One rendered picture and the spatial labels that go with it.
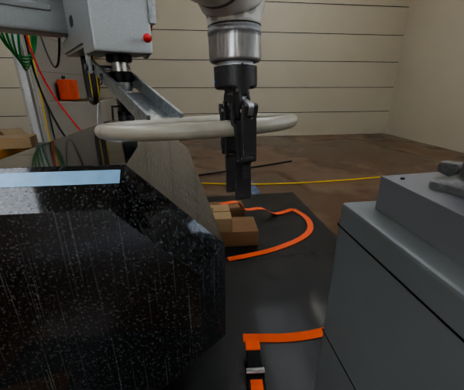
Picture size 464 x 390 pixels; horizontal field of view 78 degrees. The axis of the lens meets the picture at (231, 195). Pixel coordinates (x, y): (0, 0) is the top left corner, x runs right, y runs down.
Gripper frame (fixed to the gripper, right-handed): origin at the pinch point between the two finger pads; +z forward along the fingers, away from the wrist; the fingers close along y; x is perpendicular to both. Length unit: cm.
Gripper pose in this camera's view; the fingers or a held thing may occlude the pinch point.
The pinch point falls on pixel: (238, 179)
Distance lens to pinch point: 56.4
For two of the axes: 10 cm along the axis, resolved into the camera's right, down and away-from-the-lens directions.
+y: -3.6, -2.7, 8.9
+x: -9.3, 1.3, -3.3
